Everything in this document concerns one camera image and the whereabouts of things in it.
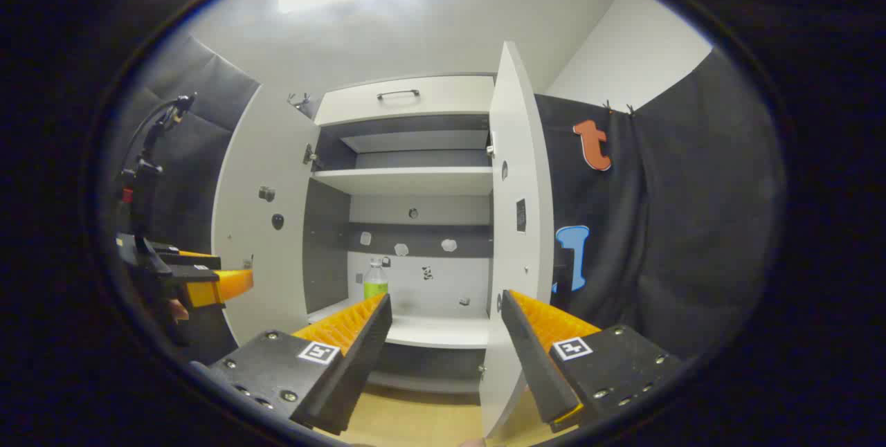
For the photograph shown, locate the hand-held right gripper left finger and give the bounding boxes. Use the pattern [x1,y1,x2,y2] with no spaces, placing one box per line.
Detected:
[190,293,393,436]

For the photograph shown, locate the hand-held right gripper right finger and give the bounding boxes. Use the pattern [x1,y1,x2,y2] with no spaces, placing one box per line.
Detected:
[500,289,686,434]

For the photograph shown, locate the cabinet door with camera sticker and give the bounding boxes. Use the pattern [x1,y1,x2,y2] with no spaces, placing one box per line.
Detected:
[211,84,323,347]

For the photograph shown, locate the clear bottle with green label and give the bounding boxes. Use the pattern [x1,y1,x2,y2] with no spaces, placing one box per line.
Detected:
[363,258,389,300]

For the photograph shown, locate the grey cabinet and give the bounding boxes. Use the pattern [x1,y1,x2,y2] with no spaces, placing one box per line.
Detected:
[303,73,498,394]

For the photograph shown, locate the black backdrop cloth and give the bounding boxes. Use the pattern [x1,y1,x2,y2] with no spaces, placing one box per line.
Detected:
[104,35,786,365]

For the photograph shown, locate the black door handle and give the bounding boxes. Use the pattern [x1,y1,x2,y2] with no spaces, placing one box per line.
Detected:
[552,248,575,293]

